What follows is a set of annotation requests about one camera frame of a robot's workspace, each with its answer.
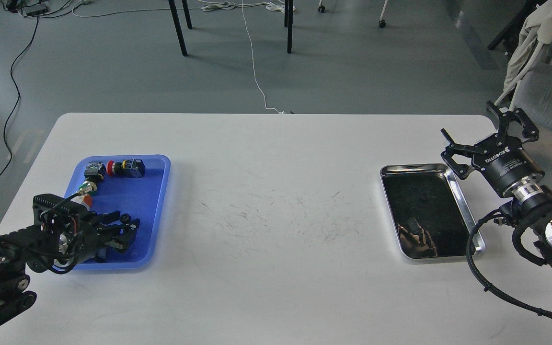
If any green push button switch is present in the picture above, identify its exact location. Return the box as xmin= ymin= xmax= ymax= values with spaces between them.
xmin=76 ymin=180 xmax=98 ymax=196

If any blue plastic tray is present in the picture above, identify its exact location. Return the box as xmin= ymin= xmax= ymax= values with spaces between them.
xmin=64 ymin=154 xmax=171 ymax=271

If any red button blue switch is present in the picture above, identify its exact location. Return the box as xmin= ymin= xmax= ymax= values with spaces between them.
xmin=105 ymin=159 xmax=145 ymax=178

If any black table leg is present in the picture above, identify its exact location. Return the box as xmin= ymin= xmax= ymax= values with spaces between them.
xmin=283 ymin=0 xmax=294 ymax=54
xmin=168 ymin=0 xmax=193 ymax=57

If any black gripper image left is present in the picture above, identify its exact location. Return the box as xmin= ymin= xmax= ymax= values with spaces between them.
xmin=72 ymin=210 xmax=140 ymax=265

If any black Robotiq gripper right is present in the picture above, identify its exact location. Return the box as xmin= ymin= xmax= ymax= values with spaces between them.
xmin=440 ymin=100 xmax=546 ymax=198

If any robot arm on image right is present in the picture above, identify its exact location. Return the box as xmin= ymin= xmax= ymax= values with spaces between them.
xmin=441 ymin=101 xmax=552 ymax=319

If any silver metal tray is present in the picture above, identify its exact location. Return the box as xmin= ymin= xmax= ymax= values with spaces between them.
xmin=380 ymin=163 xmax=476 ymax=264

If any black table leg left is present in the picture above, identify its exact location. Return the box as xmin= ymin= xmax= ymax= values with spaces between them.
xmin=168 ymin=0 xmax=193 ymax=57

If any white orange push button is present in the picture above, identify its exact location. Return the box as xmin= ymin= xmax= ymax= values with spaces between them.
xmin=72 ymin=194 xmax=93 ymax=210

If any white cable on floor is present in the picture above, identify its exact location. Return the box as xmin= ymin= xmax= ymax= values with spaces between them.
xmin=199 ymin=0 xmax=296 ymax=115

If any black braided cable right arm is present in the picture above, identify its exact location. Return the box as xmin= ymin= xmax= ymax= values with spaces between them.
xmin=466 ymin=213 xmax=552 ymax=329

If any black grey square switch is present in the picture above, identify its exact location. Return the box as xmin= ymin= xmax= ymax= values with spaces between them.
xmin=84 ymin=161 xmax=106 ymax=184

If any beige jacket on chair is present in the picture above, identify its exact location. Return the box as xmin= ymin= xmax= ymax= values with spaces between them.
xmin=493 ymin=0 xmax=552 ymax=106

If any black cable on floor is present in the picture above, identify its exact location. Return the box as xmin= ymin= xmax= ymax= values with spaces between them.
xmin=0 ymin=0 xmax=73 ymax=216

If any black table leg right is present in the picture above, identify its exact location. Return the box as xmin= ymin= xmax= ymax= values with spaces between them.
xmin=283 ymin=0 xmax=294 ymax=54

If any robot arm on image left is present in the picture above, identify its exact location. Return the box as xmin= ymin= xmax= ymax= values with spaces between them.
xmin=0 ymin=194 xmax=140 ymax=326

